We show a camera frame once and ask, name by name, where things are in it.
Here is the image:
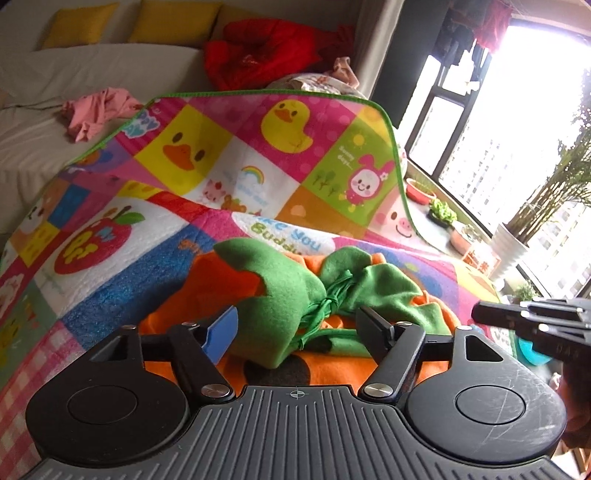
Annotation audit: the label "colourful cartoon play mat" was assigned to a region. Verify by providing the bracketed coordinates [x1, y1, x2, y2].
[0, 89, 520, 478]

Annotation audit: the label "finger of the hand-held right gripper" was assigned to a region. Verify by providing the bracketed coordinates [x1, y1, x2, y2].
[519, 298, 591, 320]
[471, 302, 556, 331]

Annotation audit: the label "black window frame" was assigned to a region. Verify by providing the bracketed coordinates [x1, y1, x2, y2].
[405, 18, 591, 308]

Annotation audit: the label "tall bamboo plant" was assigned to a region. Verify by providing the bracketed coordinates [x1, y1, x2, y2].
[507, 69, 591, 246]

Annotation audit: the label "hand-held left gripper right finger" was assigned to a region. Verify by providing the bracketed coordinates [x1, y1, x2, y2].
[355, 306, 506, 404]

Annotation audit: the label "orange printed box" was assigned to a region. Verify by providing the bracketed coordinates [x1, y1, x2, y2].
[461, 244, 502, 279]

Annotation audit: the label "green plant in black pot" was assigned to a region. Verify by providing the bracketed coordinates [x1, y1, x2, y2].
[428, 198, 459, 228]

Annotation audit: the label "red hanging garment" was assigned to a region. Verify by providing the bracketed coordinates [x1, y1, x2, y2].
[475, 0, 514, 55]

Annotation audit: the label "white covered sofa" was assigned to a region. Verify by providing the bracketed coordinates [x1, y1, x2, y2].
[0, 0, 402, 236]

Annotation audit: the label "dark curtain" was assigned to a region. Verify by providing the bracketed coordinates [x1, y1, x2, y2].
[382, 0, 451, 131]

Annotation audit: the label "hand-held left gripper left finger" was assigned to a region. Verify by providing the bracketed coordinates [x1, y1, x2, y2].
[88, 307, 239, 404]

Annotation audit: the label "person's right hand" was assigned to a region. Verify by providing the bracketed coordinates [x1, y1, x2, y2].
[555, 368, 591, 449]

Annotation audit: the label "yellow cushion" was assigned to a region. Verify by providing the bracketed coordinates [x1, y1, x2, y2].
[216, 4, 262, 31]
[41, 2, 121, 49]
[128, 0, 222, 47]

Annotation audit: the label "small pink plant pot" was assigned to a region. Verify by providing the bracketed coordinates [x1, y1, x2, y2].
[449, 220, 472, 253]

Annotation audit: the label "dark hanging clothes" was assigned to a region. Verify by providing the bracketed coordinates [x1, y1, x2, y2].
[433, 0, 491, 71]

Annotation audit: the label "red plant bowl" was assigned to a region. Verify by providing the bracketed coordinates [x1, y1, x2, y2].
[405, 177, 437, 205]

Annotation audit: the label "orange and green fleece garment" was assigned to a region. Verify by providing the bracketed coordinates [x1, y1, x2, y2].
[139, 237, 455, 388]

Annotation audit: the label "pink garment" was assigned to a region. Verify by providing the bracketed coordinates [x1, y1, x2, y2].
[61, 87, 145, 143]

